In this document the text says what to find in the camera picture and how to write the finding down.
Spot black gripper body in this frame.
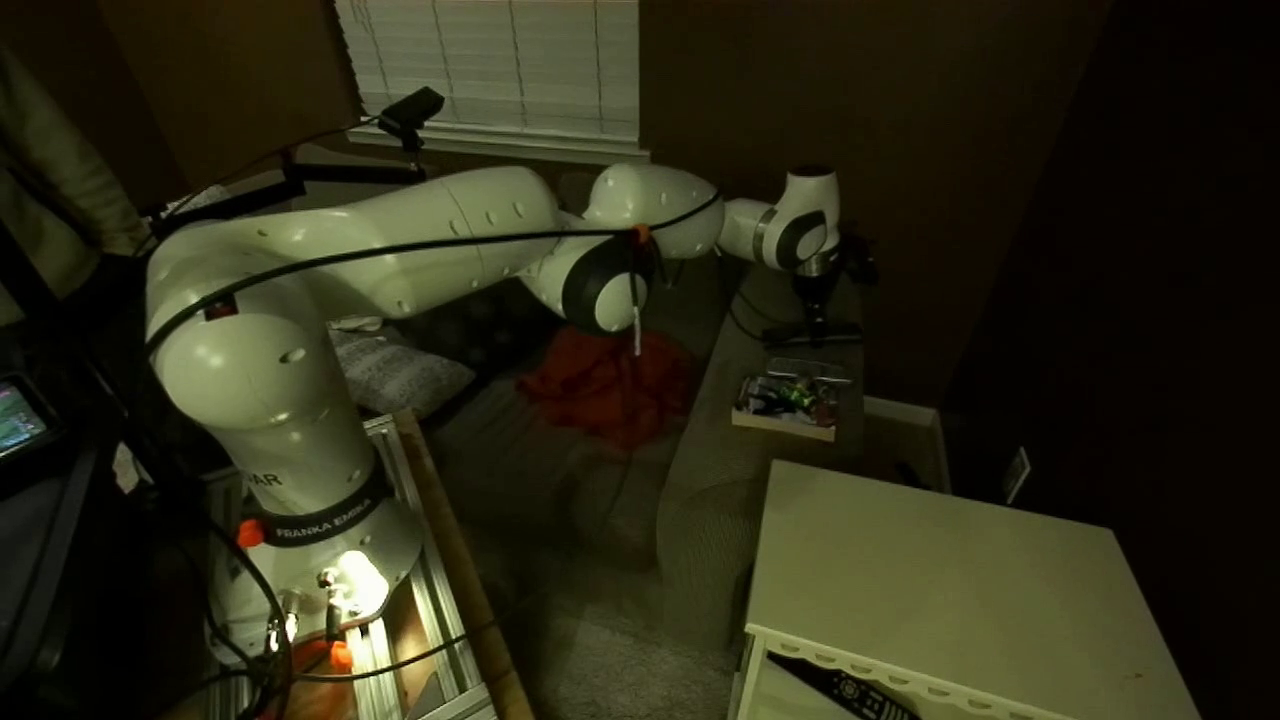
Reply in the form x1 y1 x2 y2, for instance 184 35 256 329
785 235 878 307

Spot grey fabric sofa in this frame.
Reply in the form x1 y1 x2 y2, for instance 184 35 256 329
284 176 871 720

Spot white lattice side cabinet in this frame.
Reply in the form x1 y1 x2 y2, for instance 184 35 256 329
727 457 1208 720

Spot book with colourful cover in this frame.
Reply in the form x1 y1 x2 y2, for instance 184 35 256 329
727 365 855 444

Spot orange crumpled cloth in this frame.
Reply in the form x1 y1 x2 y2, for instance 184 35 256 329
516 323 703 457

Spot white window blinds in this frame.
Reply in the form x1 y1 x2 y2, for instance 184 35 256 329
332 0 646 162

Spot light grey folded blanket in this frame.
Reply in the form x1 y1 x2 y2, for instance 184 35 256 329
327 321 478 424

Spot wooden table edge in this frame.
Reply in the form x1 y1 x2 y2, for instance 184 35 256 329
390 407 540 720

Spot small lit display screen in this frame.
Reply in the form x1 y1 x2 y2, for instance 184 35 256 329
0 373 54 459

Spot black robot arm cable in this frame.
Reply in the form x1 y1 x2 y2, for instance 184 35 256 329
139 184 731 354

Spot black camera on stand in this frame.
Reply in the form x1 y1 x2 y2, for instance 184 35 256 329
150 81 450 230

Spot metal robot mounting frame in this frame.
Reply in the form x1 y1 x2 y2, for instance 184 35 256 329
196 412 501 720

